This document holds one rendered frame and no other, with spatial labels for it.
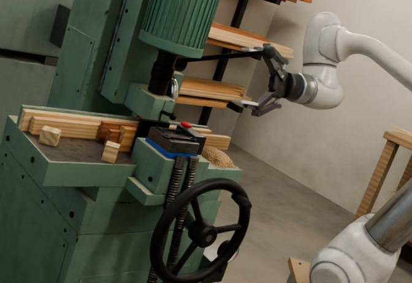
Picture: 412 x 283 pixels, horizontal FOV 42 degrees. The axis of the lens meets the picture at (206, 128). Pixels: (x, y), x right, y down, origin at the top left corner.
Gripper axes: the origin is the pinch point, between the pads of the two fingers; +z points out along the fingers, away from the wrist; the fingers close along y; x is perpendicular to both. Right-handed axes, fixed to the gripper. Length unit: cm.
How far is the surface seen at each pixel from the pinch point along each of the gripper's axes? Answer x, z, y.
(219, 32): -213, -176, 48
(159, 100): -13.7, 15.9, -9.9
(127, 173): -6.5, 27.1, -28.6
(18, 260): -41, 36, -61
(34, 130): -21, 46, -22
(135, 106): -22.3, 17.5, -12.7
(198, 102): -223, -176, -9
